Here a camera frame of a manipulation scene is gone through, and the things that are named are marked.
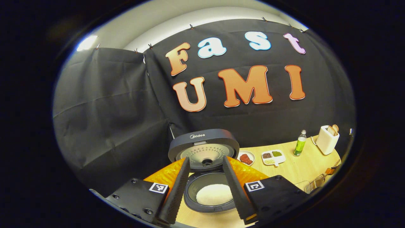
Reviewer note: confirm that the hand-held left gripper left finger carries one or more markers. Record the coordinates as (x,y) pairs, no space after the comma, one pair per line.
(178,196)

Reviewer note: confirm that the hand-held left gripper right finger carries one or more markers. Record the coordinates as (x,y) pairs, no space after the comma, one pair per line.
(235,193)

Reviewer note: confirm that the white rice heap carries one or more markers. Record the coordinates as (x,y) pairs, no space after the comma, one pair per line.
(213,194)

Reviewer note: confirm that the dark grey rice cooker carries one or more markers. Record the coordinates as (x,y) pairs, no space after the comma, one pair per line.
(202,139)

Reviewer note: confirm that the red chicken piece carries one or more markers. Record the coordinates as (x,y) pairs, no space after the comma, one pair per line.
(249,161)
(243,157)

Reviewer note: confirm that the round white plate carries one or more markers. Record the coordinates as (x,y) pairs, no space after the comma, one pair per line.
(250,154)

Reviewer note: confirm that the white divided bean dish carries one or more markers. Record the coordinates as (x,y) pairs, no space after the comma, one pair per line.
(273,155)

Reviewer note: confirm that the green label drink bottle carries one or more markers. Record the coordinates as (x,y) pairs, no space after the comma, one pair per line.
(299,146)

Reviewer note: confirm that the white toaster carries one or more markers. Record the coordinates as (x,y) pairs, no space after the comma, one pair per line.
(326,142)

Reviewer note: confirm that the black backdrop cloth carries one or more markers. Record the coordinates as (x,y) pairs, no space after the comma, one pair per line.
(110,110)

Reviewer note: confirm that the toast bread slices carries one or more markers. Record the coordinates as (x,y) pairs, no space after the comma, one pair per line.
(333,129)

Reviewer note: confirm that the ceiling light panel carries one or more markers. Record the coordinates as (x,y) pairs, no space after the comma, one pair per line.
(87,43)

